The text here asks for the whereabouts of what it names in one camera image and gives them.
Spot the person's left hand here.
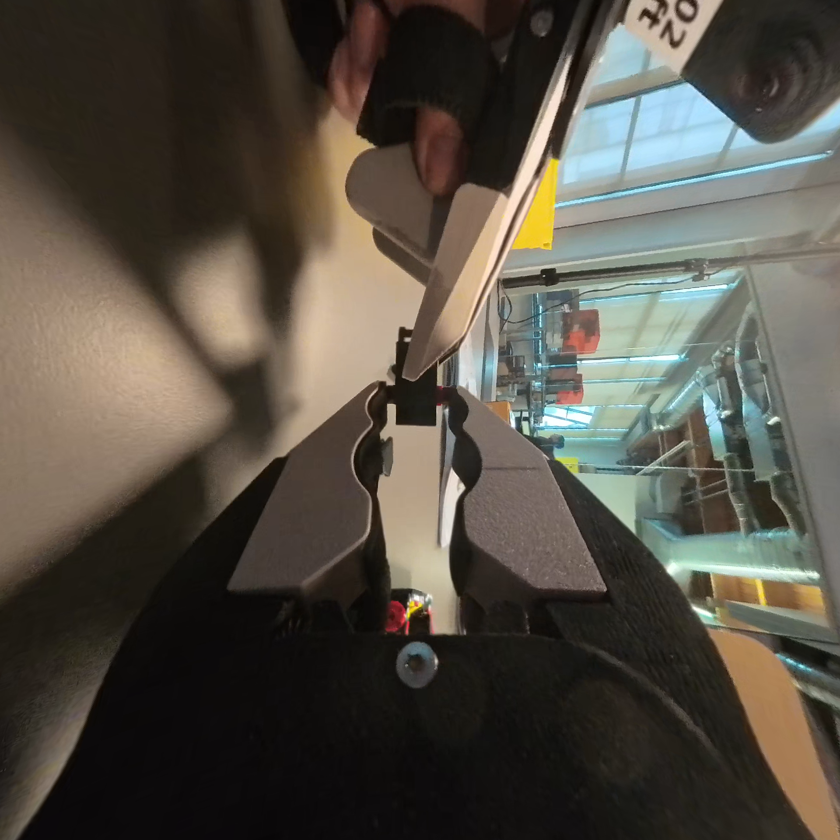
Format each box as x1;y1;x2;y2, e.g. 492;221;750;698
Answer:
328;0;473;198

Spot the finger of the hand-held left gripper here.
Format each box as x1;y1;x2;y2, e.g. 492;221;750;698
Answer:
402;12;610;383

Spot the red black yellow brick model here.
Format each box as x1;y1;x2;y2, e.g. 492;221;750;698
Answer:
386;589;434;636

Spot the yellow plastic bin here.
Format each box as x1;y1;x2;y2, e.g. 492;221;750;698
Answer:
512;157;560;252

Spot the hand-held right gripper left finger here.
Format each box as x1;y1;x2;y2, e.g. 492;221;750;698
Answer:
227;381;392;632

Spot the black monitor stand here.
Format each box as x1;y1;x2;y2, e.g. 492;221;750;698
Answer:
500;259;710;290

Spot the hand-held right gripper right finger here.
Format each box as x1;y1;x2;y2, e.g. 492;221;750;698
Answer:
446;386;608;632

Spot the black brick with red pins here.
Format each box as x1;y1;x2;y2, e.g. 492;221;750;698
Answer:
390;326;455;427

